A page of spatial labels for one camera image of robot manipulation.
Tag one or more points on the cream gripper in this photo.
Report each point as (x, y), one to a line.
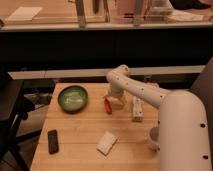
(117, 102)

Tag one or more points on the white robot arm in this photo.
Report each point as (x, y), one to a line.
(183, 138)

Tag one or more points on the white bottle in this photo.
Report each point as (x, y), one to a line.
(137, 113)

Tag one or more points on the white sponge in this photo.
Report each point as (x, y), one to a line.
(106, 142)

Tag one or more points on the green bowl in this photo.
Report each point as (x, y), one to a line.
(73, 98)

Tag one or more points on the white cup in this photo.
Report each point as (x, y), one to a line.
(152, 139)

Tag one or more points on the black chair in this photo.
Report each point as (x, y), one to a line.
(14, 107)

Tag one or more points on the white paper sheet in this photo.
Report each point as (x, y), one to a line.
(23, 14)

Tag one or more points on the metal post left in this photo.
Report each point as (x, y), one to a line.
(80, 13)

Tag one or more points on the metal post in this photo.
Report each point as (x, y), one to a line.
(137, 13)
(80, 13)

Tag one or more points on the metal post right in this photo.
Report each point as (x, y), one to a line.
(137, 13)

